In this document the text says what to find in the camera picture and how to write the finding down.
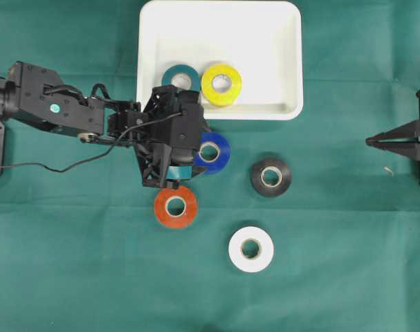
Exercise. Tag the green table cloth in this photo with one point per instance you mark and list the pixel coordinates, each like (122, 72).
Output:
(83, 251)

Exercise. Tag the black tape roll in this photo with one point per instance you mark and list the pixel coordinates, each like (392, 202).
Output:
(270, 177)

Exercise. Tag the small beige scrap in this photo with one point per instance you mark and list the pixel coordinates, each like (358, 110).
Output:
(387, 169)

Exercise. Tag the white plastic case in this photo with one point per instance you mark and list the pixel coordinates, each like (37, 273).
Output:
(261, 39)

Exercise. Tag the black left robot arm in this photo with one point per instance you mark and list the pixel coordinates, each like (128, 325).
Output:
(37, 97)

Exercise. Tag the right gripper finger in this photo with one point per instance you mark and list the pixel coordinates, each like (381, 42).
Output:
(407, 149)
(404, 131)

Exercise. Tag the blue tape roll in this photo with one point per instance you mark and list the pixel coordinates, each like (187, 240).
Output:
(221, 154)

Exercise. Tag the red tape roll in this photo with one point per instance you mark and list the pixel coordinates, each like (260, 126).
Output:
(176, 209)

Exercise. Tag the white tape roll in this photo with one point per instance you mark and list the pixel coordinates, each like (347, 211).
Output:
(251, 249)

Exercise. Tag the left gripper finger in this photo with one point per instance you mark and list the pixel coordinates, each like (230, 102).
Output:
(175, 174)

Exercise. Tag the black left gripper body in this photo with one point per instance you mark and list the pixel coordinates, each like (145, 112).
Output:
(171, 137)

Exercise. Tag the green tape roll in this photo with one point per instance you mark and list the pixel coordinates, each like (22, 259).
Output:
(182, 76)

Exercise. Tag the yellow tape roll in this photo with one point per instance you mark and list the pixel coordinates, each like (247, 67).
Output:
(221, 84)

